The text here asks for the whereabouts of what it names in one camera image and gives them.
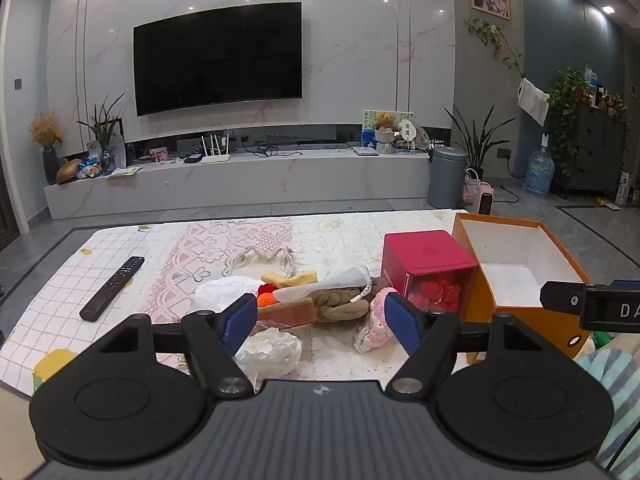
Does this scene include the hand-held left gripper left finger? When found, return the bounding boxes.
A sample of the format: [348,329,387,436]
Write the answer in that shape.
[92,292,259,401]

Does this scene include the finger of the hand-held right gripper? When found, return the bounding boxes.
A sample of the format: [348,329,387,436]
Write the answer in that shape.
[539,280,589,312]

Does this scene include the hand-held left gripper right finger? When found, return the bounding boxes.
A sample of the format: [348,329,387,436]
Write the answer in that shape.
[384,291,551,402]

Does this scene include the pink crochet piece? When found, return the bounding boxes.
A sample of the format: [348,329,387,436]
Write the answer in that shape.
[353,287,402,356]

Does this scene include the red orange yarn ball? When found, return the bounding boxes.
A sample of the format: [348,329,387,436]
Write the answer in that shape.
[256,282,282,307]

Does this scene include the white ruffled cloth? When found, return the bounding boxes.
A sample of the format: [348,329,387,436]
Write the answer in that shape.
[234,327,304,380]

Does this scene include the brown cloth pad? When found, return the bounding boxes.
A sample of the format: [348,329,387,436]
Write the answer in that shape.
[256,297,319,329]

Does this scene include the brown braided rope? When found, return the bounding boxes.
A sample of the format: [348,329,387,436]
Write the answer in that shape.
[314,286,375,324]

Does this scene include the white mesh string bag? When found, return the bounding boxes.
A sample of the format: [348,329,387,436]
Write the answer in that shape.
[227,246,297,279]

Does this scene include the yellow cloth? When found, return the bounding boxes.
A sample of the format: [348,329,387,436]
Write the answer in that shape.
[261,270,320,289]

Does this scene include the orange cardboard box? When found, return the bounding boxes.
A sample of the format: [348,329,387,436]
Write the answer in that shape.
[451,212,592,365]

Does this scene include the red box with clear side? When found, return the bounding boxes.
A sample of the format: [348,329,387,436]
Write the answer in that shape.
[381,230,479,318]

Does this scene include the printed blanket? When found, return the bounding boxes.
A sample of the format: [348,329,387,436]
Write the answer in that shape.
[0,209,596,403]

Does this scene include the pink heater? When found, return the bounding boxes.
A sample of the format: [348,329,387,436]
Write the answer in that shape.
[472,181,496,216]

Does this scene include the blue water bottle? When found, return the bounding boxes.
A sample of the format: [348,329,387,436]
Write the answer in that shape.
[522,147,555,199]

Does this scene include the black remote control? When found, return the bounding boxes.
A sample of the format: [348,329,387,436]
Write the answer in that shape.
[80,256,146,322]

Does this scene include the marble television cabinet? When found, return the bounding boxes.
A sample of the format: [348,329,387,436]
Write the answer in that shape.
[44,146,454,221]

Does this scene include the pink white woven basket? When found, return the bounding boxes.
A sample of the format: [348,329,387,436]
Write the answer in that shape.
[462,168,481,204]

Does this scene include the dark cabinet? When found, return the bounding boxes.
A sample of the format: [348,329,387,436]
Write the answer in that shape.
[550,102,629,202]

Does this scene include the grey trash can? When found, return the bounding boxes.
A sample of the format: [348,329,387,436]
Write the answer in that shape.
[427,144,469,210]

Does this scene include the white router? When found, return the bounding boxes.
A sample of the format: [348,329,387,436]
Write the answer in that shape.
[199,132,231,164]

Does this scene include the potted long-leaf plant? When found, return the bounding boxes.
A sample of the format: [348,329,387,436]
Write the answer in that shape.
[444,105,517,182]

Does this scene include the white round fan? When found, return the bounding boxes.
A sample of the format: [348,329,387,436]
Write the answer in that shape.
[397,118,419,151]

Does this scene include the ivy plant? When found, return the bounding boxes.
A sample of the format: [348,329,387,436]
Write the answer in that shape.
[546,67,592,177]

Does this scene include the green picture card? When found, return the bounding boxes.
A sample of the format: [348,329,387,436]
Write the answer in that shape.
[362,108,415,150]

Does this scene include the hanging white cloth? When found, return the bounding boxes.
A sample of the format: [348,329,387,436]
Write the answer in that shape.
[516,77,550,126]

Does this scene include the blue snack bag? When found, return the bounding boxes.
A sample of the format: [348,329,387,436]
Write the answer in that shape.
[77,156,104,180]

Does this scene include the straw hat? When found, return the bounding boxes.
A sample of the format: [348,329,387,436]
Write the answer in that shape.
[55,158,84,185]

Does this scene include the green plant in glass vase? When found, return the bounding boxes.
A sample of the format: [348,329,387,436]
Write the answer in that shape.
[76,93,126,176]

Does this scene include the dark vase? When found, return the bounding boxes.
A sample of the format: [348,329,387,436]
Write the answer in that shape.
[42,144,61,185]

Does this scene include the hanging vine plant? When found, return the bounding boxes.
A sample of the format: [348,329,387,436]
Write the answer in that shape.
[464,17,527,79]

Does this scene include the yellow dried flowers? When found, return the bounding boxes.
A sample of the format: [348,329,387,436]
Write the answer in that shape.
[28,111,64,147]

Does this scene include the wall television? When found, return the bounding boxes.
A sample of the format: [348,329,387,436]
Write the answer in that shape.
[133,2,304,117]

